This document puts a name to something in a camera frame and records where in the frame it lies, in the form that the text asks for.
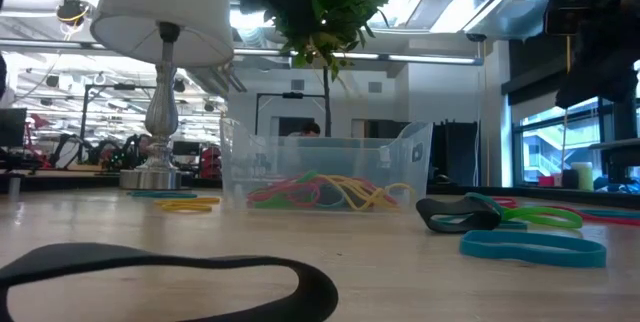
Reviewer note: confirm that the blue rubber band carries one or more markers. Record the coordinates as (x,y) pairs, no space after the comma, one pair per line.
(550,258)

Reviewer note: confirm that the wide black rubber band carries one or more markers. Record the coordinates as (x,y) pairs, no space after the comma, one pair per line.
(315,287)
(422,214)

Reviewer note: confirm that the black background robot arm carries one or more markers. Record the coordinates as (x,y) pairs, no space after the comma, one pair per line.
(122,154)
(75,149)

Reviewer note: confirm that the clear plastic bin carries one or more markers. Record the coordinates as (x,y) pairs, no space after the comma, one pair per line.
(240,162)

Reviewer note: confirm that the black side desk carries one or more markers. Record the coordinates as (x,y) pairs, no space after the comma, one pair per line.
(620,144)

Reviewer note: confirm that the green potted plant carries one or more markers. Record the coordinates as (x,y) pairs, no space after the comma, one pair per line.
(327,102)

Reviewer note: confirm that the light green cup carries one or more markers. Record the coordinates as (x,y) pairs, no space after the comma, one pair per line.
(582,177)

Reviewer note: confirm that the person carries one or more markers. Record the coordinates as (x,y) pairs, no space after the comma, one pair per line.
(310,129)

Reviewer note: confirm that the black cup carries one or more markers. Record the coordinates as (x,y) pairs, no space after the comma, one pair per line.
(570,179)

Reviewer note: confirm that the small red box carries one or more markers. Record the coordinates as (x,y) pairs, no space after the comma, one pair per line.
(546,181)

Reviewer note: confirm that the long ceiling light bar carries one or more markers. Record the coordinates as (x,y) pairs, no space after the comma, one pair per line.
(430,58)

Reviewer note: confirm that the white shade silver table lamp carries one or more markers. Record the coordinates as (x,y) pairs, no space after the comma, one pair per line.
(162,112)

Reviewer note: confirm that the red background object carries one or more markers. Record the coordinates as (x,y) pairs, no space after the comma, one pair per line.
(211,162)

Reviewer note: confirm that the black cabinet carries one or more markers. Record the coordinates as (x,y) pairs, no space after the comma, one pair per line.
(455,154)

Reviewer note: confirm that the black computer monitor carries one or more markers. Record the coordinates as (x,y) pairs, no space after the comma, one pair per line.
(12,128)

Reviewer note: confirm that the black stand frame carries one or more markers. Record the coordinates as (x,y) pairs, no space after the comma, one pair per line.
(125,86)

